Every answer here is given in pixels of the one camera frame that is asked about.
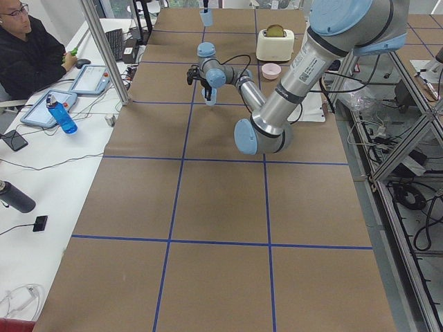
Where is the blue water bottle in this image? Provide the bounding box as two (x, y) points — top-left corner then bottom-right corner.
(46, 94), (78, 134)

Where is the clear plastic bag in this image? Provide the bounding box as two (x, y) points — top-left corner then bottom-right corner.
(350, 93), (373, 112)

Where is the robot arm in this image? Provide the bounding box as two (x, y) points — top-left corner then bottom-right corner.
(203, 0), (209, 13)
(188, 0), (410, 155)

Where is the light blue cup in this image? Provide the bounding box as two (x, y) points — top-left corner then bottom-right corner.
(199, 9), (213, 27)
(201, 88), (217, 106)

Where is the far teach pendant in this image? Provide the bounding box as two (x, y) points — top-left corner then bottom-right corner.
(69, 64), (110, 95)

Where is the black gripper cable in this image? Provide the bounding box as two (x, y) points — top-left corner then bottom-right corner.
(217, 54), (252, 75)

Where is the small black square device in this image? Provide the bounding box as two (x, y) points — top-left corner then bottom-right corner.
(33, 215), (48, 232)

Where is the bread slice in toaster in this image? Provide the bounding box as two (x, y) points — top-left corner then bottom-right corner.
(265, 24), (286, 38)

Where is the cream toaster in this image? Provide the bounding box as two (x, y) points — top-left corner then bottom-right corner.
(255, 29), (295, 62)

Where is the pink bowl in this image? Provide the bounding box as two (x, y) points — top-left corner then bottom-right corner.
(262, 63), (282, 80)

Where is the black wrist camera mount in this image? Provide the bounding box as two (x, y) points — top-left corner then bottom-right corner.
(186, 66), (201, 85)

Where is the aluminium frame post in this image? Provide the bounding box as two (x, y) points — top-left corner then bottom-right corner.
(79, 0), (129, 106)

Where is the black smartphone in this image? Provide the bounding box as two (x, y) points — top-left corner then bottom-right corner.
(1, 129), (28, 151)

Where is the seated person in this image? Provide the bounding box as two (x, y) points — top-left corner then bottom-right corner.
(1, 1), (78, 100)

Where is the black keyboard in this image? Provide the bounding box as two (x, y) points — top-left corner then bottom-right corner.
(105, 28), (124, 62)

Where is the teach pendant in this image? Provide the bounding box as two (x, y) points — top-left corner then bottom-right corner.
(21, 89), (78, 129)
(69, 64), (110, 95)

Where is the dark grey thermos bottle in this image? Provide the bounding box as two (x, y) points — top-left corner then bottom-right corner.
(1, 181), (36, 213)

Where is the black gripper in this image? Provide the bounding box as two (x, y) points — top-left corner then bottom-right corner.
(199, 6), (212, 101)

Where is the near teach pendant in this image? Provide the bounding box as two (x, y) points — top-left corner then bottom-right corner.
(21, 89), (78, 129)

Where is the black computer mouse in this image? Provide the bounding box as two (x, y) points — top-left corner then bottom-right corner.
(75, 59), (91, 69)

